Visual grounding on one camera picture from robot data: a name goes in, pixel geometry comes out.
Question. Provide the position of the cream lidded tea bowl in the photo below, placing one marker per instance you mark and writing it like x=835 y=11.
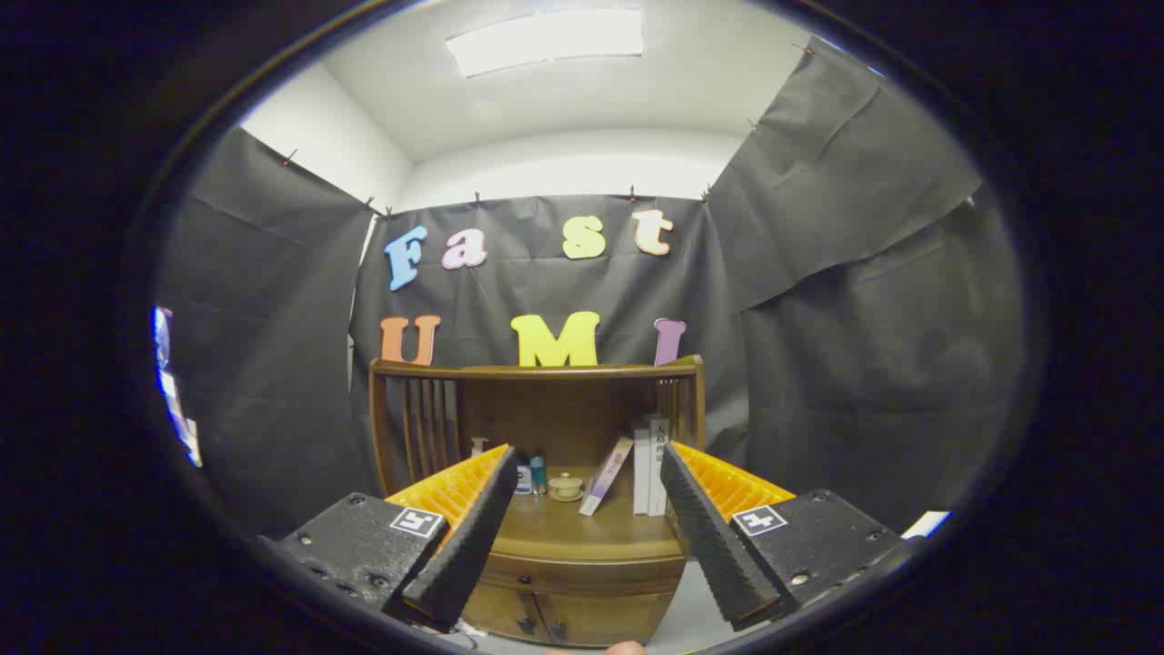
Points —
x=565 y=487

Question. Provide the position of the white lotion bottle blue cap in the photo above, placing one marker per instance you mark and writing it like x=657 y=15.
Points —
x=524 y=480

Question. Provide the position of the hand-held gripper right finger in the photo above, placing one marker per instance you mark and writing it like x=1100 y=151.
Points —
x=714 y=546

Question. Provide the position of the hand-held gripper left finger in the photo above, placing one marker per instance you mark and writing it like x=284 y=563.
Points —
x=464 y=546

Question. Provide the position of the plain white book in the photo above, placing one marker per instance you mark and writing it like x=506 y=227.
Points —
x=641 y=473

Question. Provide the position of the purple white book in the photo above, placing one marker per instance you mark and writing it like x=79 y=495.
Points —
x=605 y=478

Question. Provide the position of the brown wooden cabinet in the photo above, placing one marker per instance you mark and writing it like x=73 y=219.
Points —
x=564 y=409

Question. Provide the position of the brown wooden drawer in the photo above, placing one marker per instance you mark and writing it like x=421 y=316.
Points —
x=591 y=573

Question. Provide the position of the white book black lettering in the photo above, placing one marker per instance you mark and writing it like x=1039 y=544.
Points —
x=658 y=468

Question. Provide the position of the wooden countertop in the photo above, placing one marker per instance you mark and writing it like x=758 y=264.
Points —
x=582 y=528

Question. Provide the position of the white panel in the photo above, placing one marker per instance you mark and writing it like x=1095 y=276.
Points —
x=928 y=524

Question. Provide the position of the white pump bottle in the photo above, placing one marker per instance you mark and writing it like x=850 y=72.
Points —
x=476 y=448

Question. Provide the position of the white printed board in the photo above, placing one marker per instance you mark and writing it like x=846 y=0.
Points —
x=177 y=400

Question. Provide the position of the teal blue bottle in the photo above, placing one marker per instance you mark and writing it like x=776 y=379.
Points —
x=537 y=475

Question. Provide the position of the ceiling light panel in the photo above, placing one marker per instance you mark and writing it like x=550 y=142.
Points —
x=546 y=41

